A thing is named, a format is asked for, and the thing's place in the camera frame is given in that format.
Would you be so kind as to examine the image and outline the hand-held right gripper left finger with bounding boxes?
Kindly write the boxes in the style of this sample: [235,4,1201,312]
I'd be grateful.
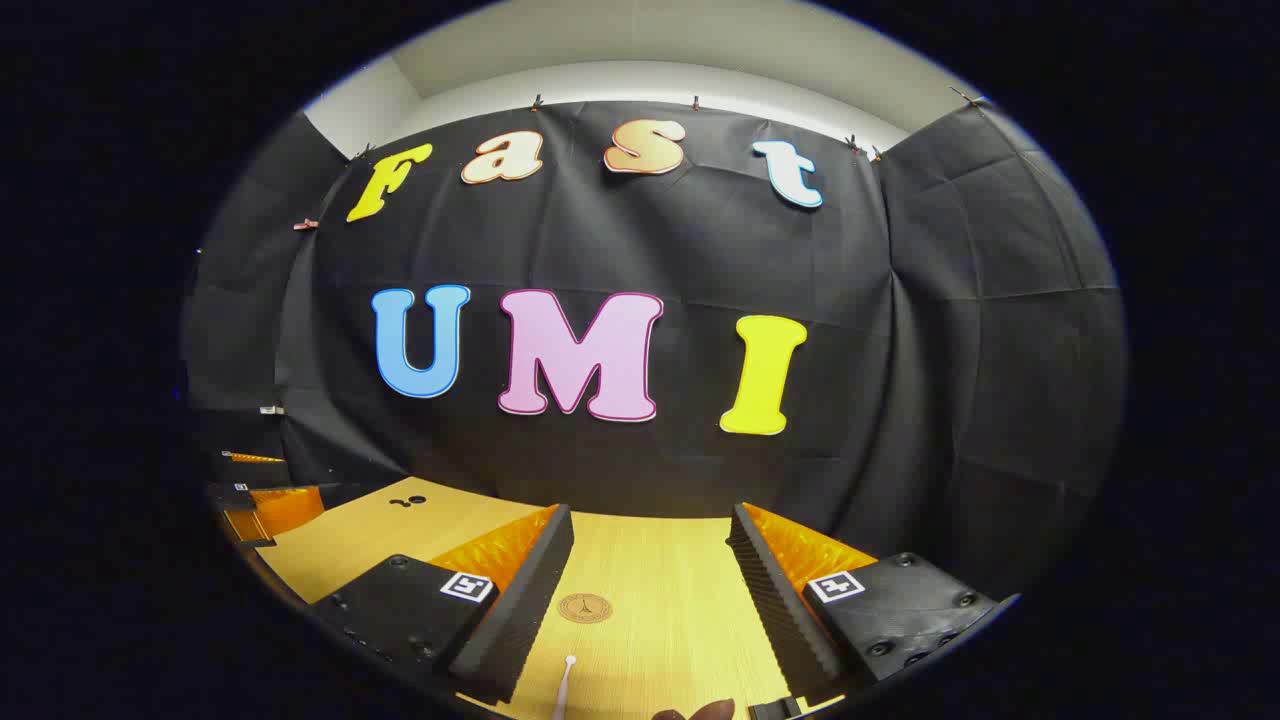
[308,503,576,706]

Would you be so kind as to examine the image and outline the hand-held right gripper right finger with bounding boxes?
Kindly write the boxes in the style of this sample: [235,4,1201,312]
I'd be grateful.
[727,502,1001,706]

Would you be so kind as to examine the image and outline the round brown coaster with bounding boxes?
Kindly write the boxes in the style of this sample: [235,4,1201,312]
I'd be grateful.
[557,592,614,625]

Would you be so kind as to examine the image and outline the wooden desktop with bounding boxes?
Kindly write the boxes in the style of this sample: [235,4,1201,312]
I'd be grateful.
[255,476,846,720]

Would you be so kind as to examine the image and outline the black backdrop cloth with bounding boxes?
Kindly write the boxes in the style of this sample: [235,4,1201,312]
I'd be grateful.
[180,98,1129,601]

